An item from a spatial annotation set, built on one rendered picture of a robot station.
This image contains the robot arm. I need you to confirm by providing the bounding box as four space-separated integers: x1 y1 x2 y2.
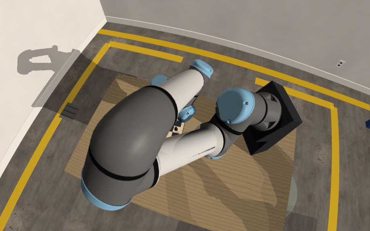
81 59 282 211

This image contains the black and cream chessboard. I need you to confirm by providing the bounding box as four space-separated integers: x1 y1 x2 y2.
167 120 184 137

